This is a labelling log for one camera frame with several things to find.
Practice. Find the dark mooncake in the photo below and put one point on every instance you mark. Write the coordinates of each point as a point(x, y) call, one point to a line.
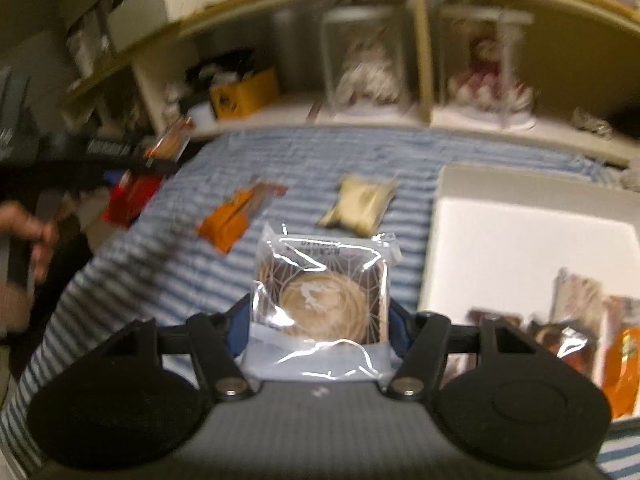
point(570, 341)

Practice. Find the wooden shelf unit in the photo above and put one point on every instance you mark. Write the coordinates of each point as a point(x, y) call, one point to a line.
point(544, 72)

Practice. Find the white cardboard box tray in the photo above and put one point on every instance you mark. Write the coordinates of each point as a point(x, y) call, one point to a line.
point(500, 237)

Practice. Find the doll in red dress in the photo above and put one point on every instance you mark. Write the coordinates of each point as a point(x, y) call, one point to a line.
point(479, 51)

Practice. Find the white feathery snack pack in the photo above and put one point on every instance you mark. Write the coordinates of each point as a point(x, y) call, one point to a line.
point(577, 298)

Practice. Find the yellow box on shelf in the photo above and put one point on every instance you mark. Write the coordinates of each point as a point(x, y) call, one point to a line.
point(240, 99)

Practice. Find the red snack packet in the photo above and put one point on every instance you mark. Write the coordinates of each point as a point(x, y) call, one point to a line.
point(129, 197)

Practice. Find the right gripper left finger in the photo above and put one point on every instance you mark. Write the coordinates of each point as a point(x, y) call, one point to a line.
point(237, 325)

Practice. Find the brown wrapped chocolate bar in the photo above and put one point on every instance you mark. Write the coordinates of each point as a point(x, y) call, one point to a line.
point(174, 141)

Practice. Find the yellow pastry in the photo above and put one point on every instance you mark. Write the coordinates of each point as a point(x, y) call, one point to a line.
point(360, 204)

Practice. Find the brown round cookie pack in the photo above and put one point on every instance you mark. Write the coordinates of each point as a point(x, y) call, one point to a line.
point(320, 308)

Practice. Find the person left hand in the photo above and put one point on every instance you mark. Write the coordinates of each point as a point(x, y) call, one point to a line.
point(26, 238)

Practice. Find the orange wrapped snack bar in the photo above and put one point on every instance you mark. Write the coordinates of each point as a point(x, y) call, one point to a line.
point(621, 365)

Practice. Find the small trinket on shelf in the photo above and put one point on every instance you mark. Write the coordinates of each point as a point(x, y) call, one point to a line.
point(585, 121)

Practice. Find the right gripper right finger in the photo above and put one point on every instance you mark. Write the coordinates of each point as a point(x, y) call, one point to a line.
point(401, 329)

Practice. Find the blue white striped blanket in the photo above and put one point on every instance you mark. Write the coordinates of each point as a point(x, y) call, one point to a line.
point(160, 269)

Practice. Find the doll in white dress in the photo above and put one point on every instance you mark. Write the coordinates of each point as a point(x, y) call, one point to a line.
point(363, 60)

